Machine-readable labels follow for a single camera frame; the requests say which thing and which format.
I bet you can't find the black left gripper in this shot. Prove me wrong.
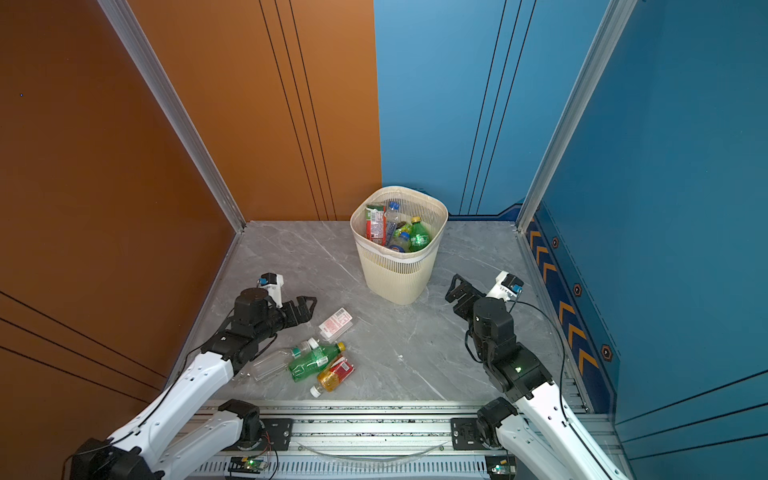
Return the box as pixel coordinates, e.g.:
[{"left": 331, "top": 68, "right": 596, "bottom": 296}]
[{"left": 255, "top": 295, "right": 317, "bottom": 346}]

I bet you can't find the clear bottle pink label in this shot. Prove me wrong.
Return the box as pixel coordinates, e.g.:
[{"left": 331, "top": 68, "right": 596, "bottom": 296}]
[{"left": 318, "top": 308, "right": 353, "bottom": 342}]

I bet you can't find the green bottle white cap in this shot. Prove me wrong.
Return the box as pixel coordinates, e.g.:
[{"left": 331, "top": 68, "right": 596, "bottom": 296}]
[{"left": 288, "top": 342, "right": 346, "bottom": 382}]

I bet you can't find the orange drink bottle red label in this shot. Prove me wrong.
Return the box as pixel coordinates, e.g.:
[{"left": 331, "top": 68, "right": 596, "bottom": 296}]
[{"left": 310, "top": 355, "right": 355, "bottom": 398}]

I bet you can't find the dark green bottle yellow cap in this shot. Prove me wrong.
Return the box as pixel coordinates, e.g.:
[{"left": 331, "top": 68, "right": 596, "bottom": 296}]
[{"left": 410, "top": 216, "right": 431, "bottom": 252}]

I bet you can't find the clear bottle blue label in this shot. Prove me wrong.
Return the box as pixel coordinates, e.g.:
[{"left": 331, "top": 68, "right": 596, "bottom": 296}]
[{"left": 389, "top": 231, "right": 411, "bottom": 253}]

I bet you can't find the clear bottle red Qoo label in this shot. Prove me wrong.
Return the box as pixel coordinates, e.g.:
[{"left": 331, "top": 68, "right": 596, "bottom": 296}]
[{"left": 365, "top": 204, "right": 387, "bottom": 246}]

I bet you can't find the clear soda water bottle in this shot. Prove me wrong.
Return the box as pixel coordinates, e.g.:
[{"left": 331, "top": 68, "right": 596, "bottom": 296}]
[{"left": 385, "top": 201, "right": 400, "bottom": 243}]

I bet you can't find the bright green bottle yellow cap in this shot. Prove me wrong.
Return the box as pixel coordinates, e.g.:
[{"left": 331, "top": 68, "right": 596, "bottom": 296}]
[{"left": 393, "top": 221, "right": 412, "bottom": 238}]

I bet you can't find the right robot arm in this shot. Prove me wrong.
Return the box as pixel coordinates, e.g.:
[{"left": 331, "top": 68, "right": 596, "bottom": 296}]
[{"left": 445, "top": 271, "right": 627, "bottom": 479}]

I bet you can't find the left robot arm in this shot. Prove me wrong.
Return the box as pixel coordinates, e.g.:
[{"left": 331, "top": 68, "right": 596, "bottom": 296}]
[{"left": 62, "top": 286, "right": 317, "bottom": 479}]

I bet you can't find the beige ribbed waste bin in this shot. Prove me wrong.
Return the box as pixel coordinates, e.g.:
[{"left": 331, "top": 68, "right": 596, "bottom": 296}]
[{"left": 349, "top": 185, "right": 450, "bottom": 307}]

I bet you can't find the clear plastic bin liner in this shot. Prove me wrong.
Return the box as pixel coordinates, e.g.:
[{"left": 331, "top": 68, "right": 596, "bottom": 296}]
[{"left": 350, "top": 186, "right": 448, "bottom": 264}]

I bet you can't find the right green circuit board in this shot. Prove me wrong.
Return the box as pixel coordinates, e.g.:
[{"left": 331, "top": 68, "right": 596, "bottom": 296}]
[{"left": 484, "top": 456, "right": 517, "bottom": 480}]

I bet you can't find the green circuit board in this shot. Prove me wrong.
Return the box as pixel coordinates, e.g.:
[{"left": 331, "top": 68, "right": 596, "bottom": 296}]
[
  {"left": 484, "top": 456, "right": 517, "bottom": 480},
  {"left": 225, "top": 457, "right": 271, "bottom": 478}
]

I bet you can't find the left green circuit board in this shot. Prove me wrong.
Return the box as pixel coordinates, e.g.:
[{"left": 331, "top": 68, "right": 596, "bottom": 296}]
[{"left": 225, "top": 457, "right": 271, "bottom": 478}]

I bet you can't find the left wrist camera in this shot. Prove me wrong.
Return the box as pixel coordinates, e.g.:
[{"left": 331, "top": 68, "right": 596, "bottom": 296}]
[{"left": 259, "top": 272, "right": 284, "bottom": 308}]

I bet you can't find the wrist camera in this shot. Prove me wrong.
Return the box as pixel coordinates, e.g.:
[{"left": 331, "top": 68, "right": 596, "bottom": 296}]
[
  {"left": 486, "top": 271, "right": 524, "bottom": 302},
  {"left": 259, "top": 272, "right": 284, "bottom": 308}
]

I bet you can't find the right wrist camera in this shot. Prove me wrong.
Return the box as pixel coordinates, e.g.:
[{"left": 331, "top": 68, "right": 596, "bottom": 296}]
[{"left": 486, "top": 271, "right": 524, "bottom": 302}]

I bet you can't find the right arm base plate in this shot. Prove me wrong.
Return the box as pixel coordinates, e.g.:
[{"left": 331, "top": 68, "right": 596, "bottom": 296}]
[{"left": 450, "top": 417, "right": 499, "bottom": 451}]

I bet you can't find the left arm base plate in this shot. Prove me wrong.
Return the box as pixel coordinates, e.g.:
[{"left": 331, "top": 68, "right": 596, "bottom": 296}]
[{"left": 233, "top": 418, "right": 294, "bottom": 453}]

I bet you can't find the aluminium front rail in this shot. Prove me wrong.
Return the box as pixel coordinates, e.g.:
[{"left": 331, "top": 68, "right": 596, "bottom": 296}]
[{"left": 107, "top": 400, "right": 637, "bottom": 480}]

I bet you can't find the right aluminium corner post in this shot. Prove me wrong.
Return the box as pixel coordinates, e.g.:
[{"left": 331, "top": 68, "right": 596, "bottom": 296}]
[{"left": 515, "top": 0, "right": 637, "bottom": 234}]

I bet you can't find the aluminium corner post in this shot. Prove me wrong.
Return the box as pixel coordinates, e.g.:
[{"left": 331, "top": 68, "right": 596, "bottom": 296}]
[
  {"left": 515, "top": 0, "right": 637, "bottom": 234},
  {"left": 98, "top": 0, "right": 246, "bottom": 234}
]

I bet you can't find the left aluminium corner post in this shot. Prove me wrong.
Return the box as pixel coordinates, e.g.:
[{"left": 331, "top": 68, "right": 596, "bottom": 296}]
[{"left": 98, "top": 0, "right": 246, "bottom": 234}]

